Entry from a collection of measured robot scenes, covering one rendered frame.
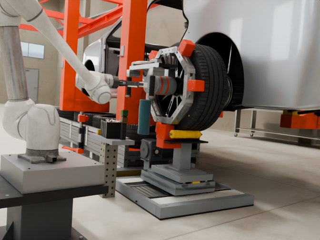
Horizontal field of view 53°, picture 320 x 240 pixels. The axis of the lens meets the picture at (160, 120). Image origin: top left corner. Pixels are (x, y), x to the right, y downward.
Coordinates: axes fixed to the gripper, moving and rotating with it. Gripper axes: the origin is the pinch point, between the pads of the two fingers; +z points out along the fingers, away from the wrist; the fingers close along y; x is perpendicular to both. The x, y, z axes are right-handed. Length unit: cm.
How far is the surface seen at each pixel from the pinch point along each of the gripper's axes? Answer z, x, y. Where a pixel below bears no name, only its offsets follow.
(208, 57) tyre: 45, 22, 9
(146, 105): 18.9, -13.5, -24.8
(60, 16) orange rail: 172, 243, -914
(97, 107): 70, -24, -258
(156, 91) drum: 19.1, -2.9, -12.3
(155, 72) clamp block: 8.2, 8.9, 2.5
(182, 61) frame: 28.6, 18.4, 3.1
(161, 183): 31, -70, -15
